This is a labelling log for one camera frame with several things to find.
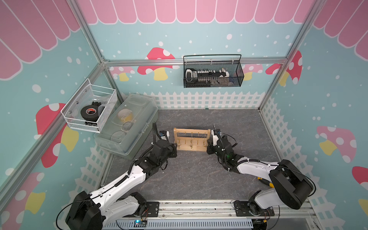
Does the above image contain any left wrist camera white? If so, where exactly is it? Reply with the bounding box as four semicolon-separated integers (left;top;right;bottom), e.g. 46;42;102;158
159;130;170;141

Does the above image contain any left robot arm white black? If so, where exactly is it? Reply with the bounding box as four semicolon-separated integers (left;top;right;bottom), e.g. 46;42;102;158
65;123;177;230

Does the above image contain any black tape roll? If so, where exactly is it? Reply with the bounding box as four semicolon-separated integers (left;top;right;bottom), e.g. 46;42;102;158
80;105;99;122

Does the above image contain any clear acrylic wall bin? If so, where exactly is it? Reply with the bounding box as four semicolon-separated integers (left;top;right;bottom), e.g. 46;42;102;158
61;79;117;133

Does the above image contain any wooden jewelry display stand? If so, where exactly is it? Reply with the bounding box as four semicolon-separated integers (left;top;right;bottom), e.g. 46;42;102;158
173;128;211;152

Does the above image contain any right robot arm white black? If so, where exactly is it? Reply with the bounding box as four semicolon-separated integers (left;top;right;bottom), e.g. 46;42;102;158
207;130;316;216

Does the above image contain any translucent green storage box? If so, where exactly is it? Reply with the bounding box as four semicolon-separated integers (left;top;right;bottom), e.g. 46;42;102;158
94;94;158;160

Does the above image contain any black wire mesh basket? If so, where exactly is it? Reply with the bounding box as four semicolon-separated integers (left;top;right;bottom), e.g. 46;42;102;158
183;54;244;88

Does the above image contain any yellow black connector plug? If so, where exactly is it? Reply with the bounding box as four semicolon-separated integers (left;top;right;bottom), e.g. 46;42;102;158
257;177;275;188

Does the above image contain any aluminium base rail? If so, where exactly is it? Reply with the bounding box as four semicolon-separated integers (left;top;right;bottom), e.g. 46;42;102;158
101;199;323;230

